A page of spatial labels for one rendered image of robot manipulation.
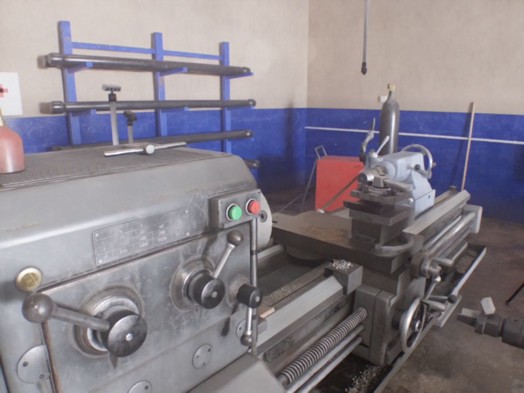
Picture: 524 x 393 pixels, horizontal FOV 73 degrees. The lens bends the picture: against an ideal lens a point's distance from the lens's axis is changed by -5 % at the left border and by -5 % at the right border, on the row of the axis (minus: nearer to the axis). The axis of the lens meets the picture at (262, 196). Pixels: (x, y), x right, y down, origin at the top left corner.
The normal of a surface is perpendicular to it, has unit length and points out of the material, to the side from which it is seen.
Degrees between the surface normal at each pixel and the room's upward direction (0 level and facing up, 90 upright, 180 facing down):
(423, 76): 90
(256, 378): 32
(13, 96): 90
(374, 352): 90
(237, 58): 90
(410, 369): 0
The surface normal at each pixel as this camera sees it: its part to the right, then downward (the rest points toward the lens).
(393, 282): -0.67, 0.18
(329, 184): -0.37, 0.23
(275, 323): 0.43, -0.69
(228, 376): 0.00, -0.97
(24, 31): 0.74, 0.17
